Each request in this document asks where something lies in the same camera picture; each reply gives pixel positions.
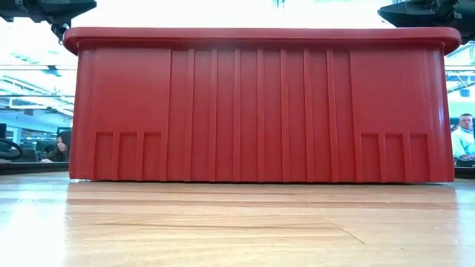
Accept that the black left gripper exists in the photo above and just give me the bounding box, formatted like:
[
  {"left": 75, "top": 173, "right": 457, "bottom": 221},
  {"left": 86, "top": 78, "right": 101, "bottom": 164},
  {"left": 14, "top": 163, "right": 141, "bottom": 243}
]
[{"left": 0, "top": 0, "right": 98, "bottom": 42}]

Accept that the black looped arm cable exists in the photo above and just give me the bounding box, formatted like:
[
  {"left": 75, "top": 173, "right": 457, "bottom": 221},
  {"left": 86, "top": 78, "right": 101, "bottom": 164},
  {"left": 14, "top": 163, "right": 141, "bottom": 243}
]
[{"left": 0, "top": 137, "right": 24, "bottom": 162}]

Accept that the red plastic bin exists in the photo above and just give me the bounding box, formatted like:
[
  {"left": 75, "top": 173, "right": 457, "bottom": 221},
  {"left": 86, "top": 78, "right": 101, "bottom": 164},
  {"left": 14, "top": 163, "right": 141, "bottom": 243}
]
[{"left": 62, "top": 26, "right": 462, "bottom": 184}]

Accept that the black aluminium frame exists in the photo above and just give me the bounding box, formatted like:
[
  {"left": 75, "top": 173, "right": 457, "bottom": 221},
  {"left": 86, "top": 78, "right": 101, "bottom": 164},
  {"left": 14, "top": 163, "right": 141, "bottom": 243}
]
[
  {"left": 0, "top": 161, "right": 71, "bottom": 176},
  {"left": 454, "top": 165, "right": 475, "bottom": 180}
]

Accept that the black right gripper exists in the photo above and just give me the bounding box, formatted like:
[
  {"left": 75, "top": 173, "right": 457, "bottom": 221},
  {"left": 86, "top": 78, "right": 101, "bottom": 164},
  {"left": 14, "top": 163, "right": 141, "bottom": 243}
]
[{"left": 377, "top": 0, "right": 475, "bottom": 45}]

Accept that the person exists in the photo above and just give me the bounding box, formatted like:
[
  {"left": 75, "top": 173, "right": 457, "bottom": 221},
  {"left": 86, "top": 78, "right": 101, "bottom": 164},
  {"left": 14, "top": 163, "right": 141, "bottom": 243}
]
[
  {"left": 450, "top": 113, "right": 475, "bottom": 167},
  {"left": 40, "top": 130, "right": 72, "bottom": 163}
]

